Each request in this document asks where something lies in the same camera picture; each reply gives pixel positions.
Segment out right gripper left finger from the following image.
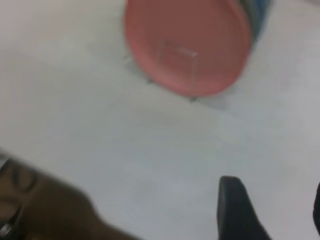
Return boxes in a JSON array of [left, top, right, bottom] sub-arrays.
[[216, 175, 272, 240]]

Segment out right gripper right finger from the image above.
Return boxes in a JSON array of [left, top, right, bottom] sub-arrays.
[[312, 181, 320, 230]]

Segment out pink round plate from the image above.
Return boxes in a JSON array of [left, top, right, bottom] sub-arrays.
[[124, 0, 252, 97]]

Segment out green round plate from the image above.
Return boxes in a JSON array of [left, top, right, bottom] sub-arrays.
[[241, 0, 262, 48]]

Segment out dark brown blurred object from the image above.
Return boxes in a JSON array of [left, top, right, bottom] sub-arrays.
[[0, 147, 141, 240]]

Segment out metal wire plate rack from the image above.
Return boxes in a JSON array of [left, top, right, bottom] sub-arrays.
[[121, 41, 200, 103]]

